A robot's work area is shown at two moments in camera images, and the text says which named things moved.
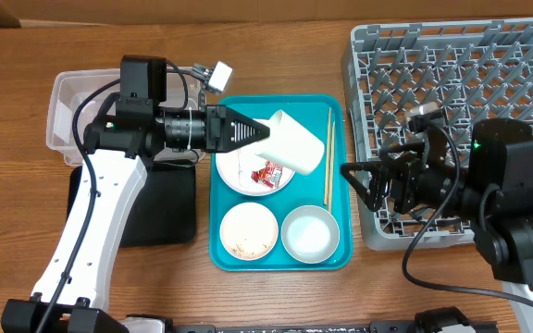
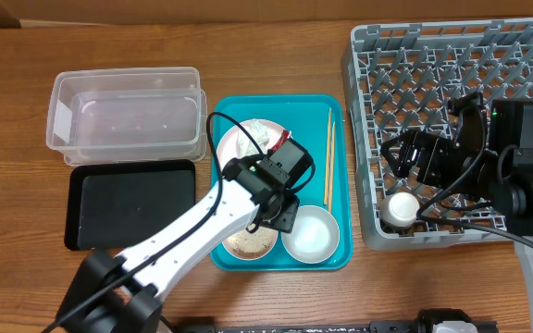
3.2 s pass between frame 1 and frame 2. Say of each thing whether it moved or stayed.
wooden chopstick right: stayed
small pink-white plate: stayed
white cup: moved
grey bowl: stayed
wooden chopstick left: stayed
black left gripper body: moved
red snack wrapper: moved
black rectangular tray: stayed
